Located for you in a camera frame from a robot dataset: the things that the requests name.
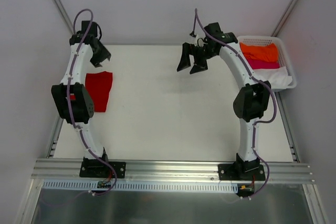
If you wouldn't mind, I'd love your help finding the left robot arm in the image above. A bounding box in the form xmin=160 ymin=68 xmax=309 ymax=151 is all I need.
xmin=51 ymin=20 xmax=113 ymax=178

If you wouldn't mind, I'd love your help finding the white slotted cable duct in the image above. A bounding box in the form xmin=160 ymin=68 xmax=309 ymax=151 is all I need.
xmin=42 ymin=179 xmax=238 ymax=194

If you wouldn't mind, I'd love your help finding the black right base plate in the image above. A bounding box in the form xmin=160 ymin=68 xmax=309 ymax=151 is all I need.
xmin=218 ymin=162 xmax=266 ymax=181

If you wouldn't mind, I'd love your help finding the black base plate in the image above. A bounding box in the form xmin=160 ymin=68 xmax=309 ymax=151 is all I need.
xmin=79 ymin=158 xmax=126 ymax=179
xmin=218 ymin=162 xmax=266 ymax=181

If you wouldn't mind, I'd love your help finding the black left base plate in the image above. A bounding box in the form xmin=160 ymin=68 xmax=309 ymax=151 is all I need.
xmin=79 ymin=158 xmax=126 ymax=179

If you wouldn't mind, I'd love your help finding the orange t-shirt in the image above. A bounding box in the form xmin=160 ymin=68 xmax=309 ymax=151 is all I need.
xmin=239 ymin=42 xmax=278 ymax=62

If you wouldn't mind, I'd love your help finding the aluminium mounting rail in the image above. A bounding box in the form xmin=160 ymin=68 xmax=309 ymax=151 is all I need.
xmin=31 ymin=158 xmax=316 ymax=184

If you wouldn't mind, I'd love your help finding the white t-shirt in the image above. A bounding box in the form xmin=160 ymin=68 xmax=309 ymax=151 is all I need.
xmin=254 ymin=67 xmax=292 ymax=90

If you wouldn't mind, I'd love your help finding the white plastic basket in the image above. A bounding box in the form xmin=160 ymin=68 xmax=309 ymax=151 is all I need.
xmin=238 ymin=35 xmax=297 ymax=92

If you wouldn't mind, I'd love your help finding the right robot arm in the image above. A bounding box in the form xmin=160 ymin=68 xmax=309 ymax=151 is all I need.
xmin=177 ymin=23 xmax=271 ymax=180

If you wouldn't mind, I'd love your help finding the magenta t-shirt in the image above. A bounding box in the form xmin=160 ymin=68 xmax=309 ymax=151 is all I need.
xmin=247 ymin=59 xmax=280 ymax=70

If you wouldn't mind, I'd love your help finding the red t-shirt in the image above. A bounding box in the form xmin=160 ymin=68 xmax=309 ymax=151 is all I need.
xmin=85 ymin=71 xmax=113 ymax=113

